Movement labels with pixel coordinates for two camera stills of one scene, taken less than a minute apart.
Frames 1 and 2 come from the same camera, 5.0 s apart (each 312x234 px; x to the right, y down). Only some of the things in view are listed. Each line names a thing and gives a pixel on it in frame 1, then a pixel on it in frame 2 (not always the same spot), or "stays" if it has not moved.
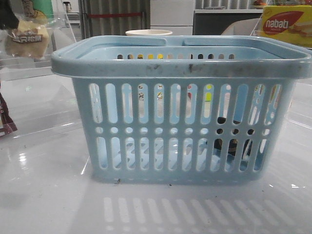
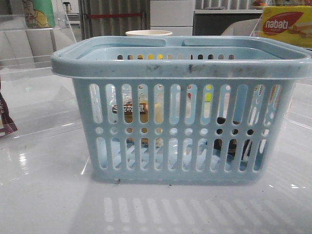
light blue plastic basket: [183, 109] stays
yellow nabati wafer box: [290, 23] stays
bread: [30, 39] to [126, 98]
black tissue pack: [232, 144] stays
